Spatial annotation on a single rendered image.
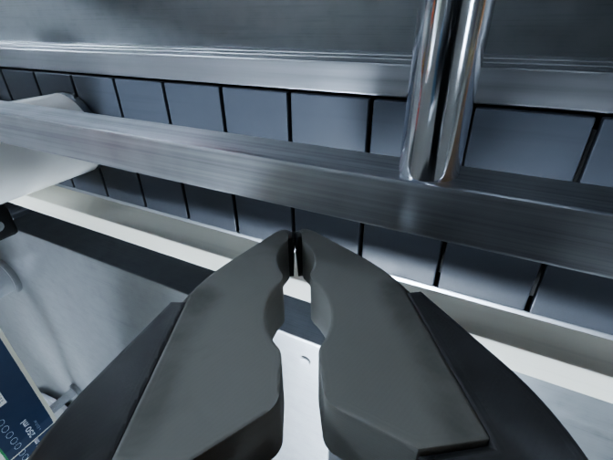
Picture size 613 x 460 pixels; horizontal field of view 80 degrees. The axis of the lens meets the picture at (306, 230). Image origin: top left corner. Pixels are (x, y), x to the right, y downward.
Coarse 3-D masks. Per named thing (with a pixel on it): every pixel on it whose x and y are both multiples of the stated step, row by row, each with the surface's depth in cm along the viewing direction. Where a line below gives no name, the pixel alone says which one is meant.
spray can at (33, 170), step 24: (48, 96) 22; (72, 96) 23; (0, 144) 19; (0, 168) 19; (24, 168) 20; (48, 168) 21; (72, 168) 23; (96, 168) 25; (0, 192) 19; (24, 192) 21
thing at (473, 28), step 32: (448, 0) 6; (480, 0) 6; (416, 32) 6; (448, 32) 6; (480, 32) 6; (416, 64) 6; (448, 64) 6; (480, 64) 6; (416, 96) 7; (448, 96) 6; (416, 128) 7; (448, 128) 7; (416, 160) 7; (448, 160) 7
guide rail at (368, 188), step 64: (0, 128) 13; (64, 128) 11; (128, 128) 11; (192, 128) 11; (256, 192) 9; (320, 192) 8; (384, 192) 7; (448, 192) 7; (512, 192) 7; (576, 192) 7; (576, 256) 6
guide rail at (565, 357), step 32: (64, 192) 25; (96, 224) 22; (128, 224) 21; (160, 224) 21; (192, 224) 21; (192, 256) 19; (224, 256) 18; (288, 288) 17; (416, 288) 16; (480, 320) 14; (512, 320) 14; (512, 352) 13; (544, 352) 13; (576, 352) 13; (608, 352) 13; (576, 384) 13; (608, 384) 12
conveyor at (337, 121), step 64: (256, 128) 18; (320, 128) 16; (384, 128) 15; (512, 128) 13; (576, 128) 12; (128, 192) 25; (192, 192) 22; (384, 256) 18; (448, 256) 16; (512, 256) 15; (576, 320) 15
